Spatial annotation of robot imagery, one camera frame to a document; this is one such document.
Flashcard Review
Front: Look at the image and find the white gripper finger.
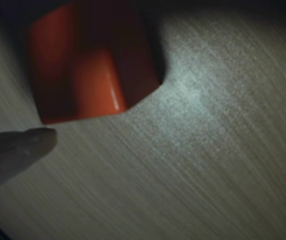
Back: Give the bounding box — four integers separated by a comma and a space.
0, 127, 58, 194

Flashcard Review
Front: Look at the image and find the orange cube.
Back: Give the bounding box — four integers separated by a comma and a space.
26, 3, 166, 126

